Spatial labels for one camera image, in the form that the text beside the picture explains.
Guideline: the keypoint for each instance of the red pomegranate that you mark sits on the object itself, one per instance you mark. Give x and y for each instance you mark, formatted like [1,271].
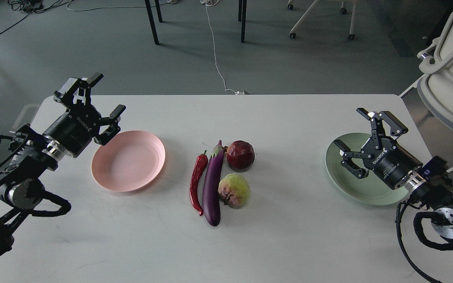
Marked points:
[240,155]

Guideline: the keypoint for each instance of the green custard apple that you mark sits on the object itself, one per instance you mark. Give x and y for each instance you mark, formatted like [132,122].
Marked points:
[234,190]

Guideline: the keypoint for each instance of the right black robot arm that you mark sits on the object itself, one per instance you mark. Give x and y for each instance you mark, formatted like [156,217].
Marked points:
[429,187]

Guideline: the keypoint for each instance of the white chair base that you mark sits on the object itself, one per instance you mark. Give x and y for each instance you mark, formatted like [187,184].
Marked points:
[309,16]

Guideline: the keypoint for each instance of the green plate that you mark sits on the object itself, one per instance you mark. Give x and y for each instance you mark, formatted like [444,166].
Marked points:
[370,190]

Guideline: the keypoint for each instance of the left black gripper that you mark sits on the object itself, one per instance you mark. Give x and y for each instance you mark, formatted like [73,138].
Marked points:
[75,129]

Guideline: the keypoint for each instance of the pink plate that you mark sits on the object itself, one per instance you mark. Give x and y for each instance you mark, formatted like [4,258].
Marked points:
[130,161]

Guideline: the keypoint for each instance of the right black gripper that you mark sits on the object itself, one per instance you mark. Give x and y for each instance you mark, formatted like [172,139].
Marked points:
[389,161]

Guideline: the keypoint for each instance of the purple eggplant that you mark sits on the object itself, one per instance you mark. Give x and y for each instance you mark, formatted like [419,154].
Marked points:
[212,179]

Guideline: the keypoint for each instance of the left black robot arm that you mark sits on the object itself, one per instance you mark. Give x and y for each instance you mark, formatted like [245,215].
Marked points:
[25,155]

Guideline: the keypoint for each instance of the black table legs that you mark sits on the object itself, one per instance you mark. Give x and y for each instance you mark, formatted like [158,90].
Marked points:
[154,14]

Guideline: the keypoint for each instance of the red chili pepper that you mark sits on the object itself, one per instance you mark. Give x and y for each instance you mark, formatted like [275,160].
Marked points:
[200,165]

